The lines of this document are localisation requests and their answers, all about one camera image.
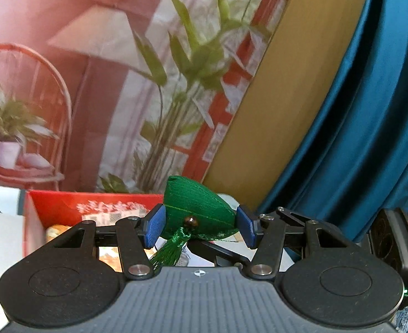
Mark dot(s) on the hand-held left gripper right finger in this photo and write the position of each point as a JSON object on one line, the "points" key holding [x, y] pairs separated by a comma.
{"points": [[245, 227]]}

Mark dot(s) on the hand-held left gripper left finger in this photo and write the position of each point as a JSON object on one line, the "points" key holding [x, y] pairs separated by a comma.
{"points": [[153, 229]]}

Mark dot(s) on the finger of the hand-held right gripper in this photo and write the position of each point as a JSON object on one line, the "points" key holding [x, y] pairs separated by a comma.
{"points": [[218, 251]]}

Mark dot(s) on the green tasselled sachet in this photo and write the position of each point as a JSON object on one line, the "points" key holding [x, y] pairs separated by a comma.
{"points": [[197, 204]]}

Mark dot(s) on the red strawberry print box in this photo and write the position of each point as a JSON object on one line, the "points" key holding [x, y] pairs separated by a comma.
{"points": [[51, 204]]}

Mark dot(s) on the yellow-brown item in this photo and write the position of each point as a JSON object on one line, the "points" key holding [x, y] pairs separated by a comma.
{"points": [[56, 231]]}

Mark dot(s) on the teal curtain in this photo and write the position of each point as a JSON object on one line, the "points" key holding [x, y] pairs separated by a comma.
{"points": [[363, 128]]}

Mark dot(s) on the yellow wooden panel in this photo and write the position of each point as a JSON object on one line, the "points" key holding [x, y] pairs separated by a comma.
{"points": [[287, 93]]}

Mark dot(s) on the printed room scene backdrop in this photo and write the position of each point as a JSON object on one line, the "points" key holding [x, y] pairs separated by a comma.
{"points": [[86, 76]]}

